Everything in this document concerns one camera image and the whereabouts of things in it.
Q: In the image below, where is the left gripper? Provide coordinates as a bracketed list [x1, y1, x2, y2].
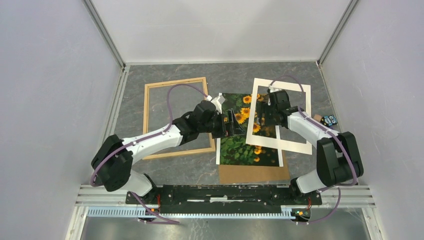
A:
[198, 109, 245, 139]

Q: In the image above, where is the sunflower photo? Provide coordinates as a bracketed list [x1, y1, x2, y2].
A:
[216, 93, 284, 167]

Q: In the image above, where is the wooden picture frame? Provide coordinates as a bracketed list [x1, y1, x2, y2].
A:
[142, 77, 216, 160]

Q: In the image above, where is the white photo mat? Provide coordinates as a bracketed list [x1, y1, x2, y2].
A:
[246, 78, 312, 155]

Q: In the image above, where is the brown backing board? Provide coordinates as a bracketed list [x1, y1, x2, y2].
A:
[217, 150, 290, 184]

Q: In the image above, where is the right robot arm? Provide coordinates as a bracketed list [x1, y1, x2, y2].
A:
[257, 89, 364, 204]

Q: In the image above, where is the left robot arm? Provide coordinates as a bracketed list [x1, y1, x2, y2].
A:
[90, 100, 246, 204]

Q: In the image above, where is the small wooden cube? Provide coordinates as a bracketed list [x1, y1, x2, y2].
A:
[313, 114, 323, 122]

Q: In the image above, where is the black blue toy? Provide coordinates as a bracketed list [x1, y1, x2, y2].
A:
[320, 115, 338, 127]

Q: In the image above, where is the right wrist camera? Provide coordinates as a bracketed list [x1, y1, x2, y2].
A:
[267, 84, 283, 94]

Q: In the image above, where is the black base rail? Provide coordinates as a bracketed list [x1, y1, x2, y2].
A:
[125, 184, 323, 225]

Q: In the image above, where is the white slotted cable duct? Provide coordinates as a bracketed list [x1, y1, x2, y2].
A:
[86, 206, 311, 220]

